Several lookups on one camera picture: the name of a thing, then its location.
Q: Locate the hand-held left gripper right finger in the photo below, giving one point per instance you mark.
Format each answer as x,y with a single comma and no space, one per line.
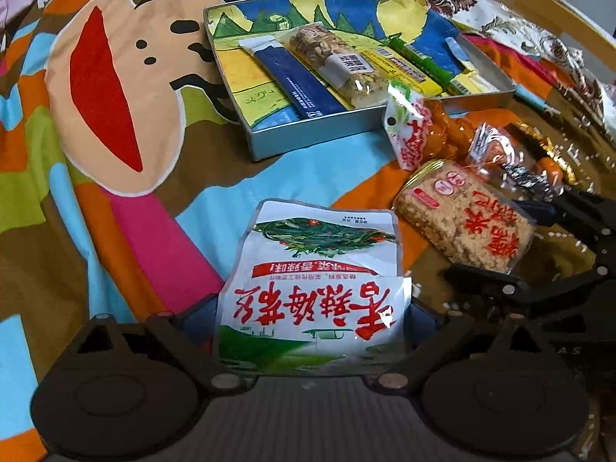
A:
428,332

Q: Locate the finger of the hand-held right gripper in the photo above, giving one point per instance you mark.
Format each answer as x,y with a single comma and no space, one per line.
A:
536,211
491,286

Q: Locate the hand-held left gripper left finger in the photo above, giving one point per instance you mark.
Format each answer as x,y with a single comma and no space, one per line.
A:
195,327

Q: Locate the gold foil snack packet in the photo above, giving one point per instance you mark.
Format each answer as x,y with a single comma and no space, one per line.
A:
553,147

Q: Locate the puffed rice cracker packet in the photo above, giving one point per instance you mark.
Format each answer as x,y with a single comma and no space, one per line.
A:
462,211

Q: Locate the clear packet with dark snack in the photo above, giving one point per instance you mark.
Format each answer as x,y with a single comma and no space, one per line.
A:
495,149

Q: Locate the white green seaweed packet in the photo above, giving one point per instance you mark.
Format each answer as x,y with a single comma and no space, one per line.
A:
308,298

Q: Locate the orange tofu snack packet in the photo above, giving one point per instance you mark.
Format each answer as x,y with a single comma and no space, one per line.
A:
414,130

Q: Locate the yellow snack bar packet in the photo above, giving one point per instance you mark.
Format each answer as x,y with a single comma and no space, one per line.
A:
409,74

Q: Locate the green stick packet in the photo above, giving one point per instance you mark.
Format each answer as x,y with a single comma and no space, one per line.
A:
423,60

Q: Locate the dinosaur print metal tray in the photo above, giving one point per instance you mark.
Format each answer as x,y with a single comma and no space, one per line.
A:
240,91

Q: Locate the clear nut bar packet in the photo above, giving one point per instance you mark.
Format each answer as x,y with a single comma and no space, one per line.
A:
332,57

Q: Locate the blue stick packet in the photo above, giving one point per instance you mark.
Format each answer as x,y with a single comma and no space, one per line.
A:
298,82

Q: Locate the cartoon monkey printed blanket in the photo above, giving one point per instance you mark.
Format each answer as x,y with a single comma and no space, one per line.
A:
96,202

